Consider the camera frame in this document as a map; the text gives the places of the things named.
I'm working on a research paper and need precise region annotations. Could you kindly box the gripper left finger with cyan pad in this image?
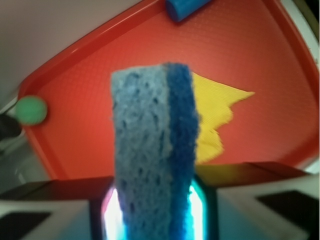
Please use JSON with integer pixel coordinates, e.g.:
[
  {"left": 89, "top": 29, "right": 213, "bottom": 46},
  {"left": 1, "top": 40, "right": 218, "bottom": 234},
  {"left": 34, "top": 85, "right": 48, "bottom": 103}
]
[{"left": 0, "top": 176, "right": 124, "bottom": 240}]

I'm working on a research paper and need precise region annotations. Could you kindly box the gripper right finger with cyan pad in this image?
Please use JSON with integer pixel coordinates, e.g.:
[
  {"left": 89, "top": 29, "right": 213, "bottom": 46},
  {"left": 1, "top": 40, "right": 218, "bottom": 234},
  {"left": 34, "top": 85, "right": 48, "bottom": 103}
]
[{"left": 187, "top": 162, "right": 320, "bottom": 240}]

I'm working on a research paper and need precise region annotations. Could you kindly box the blue sponge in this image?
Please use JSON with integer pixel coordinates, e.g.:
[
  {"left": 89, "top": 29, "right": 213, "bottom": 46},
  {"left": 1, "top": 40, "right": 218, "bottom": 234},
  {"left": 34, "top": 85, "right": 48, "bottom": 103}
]
[{"left": 111, "top": 63, "right": 199, "bottom": 240}]

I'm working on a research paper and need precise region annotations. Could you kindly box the metal sink basin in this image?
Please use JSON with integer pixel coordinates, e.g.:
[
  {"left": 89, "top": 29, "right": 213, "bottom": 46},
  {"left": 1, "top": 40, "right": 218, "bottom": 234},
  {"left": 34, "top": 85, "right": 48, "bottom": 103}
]
[{"left": 0, "top": 138, "right": 50, "bottom": 193}]

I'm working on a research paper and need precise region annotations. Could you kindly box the green ball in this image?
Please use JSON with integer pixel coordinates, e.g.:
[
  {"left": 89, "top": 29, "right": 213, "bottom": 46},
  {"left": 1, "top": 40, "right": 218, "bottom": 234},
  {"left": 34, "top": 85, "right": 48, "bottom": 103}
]
[{"left": 15, "top": 95, "right": 48, "bottom": 126}]

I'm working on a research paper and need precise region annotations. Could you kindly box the black faucet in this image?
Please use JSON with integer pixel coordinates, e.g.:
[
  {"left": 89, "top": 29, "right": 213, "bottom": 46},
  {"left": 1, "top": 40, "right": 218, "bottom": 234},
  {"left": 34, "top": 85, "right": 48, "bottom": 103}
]
[{"left": 0, "top": 113, "right": 22, "bottom": 141}]

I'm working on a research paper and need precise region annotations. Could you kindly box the yellow cloth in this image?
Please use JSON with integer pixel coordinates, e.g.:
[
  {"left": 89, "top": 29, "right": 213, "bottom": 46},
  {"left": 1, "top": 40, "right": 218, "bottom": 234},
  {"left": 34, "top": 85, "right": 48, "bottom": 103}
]
[{"left": 192, "top": 72, "right": 255, "bottom": 165}]

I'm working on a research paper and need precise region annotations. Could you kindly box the red plastic tray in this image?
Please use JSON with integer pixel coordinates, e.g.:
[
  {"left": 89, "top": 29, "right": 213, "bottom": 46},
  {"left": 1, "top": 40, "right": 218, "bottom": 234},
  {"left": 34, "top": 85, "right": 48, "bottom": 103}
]
[{"left": 18, "top": 0, "right": 319, "bottom": 180}]

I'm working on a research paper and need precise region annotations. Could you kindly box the blue plastic bottle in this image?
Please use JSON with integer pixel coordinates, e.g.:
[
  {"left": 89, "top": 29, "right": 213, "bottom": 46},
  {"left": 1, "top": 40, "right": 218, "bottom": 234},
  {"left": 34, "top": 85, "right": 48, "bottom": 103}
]
[{"left": 165, "top": 0, "right": 211, "bottom": 23}]

